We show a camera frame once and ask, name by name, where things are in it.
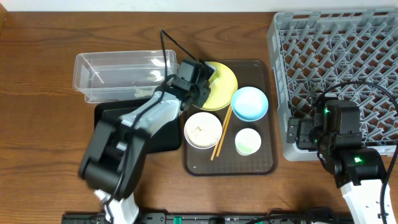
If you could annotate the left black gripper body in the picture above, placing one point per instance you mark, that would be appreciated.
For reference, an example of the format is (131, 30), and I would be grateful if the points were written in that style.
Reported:
(203, 83)

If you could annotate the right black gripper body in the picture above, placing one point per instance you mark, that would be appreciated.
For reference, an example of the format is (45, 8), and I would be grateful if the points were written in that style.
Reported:
(292, 130)

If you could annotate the white rice bowl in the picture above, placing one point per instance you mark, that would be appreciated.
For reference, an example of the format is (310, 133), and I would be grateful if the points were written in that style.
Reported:
(203, 120)

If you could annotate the white green cup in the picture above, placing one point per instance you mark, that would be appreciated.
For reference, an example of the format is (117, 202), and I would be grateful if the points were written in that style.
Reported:
(247, 141)

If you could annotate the green snack wrapper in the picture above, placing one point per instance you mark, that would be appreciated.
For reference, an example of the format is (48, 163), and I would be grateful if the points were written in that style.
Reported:
(213, 78)

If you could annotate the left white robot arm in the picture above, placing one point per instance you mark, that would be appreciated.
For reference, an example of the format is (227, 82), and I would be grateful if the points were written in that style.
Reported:
(114, 159)

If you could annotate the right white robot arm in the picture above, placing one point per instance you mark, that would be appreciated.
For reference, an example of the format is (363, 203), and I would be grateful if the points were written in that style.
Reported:
(359, 172)

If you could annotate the black waste tray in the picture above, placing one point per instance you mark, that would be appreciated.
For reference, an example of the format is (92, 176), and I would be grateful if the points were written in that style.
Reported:
(168, 138)

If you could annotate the grey dishwasher rack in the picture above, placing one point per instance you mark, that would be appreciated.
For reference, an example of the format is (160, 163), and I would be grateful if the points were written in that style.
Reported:
(350, 54)

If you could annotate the yellow plate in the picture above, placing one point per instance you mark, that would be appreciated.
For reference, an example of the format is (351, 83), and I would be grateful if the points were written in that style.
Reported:
(223, 89)

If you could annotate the right wooden chopstick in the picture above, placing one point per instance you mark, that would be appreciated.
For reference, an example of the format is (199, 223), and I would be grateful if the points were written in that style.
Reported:
(225, 126)

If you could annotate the cooked rice pile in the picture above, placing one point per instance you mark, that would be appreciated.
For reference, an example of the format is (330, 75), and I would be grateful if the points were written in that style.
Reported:
(202, 137)

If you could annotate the light blue bowl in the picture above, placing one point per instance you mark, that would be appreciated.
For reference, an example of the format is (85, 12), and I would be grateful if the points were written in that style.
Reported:
(249, 104)

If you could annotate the brown serving tray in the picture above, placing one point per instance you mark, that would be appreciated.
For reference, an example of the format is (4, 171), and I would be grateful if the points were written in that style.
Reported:
(198, 162)

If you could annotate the clear plastic bin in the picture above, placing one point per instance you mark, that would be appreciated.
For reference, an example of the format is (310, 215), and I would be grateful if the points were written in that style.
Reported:
(122, 75)

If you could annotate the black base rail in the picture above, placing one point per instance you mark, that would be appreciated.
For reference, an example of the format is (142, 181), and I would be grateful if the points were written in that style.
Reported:
(312, 215)

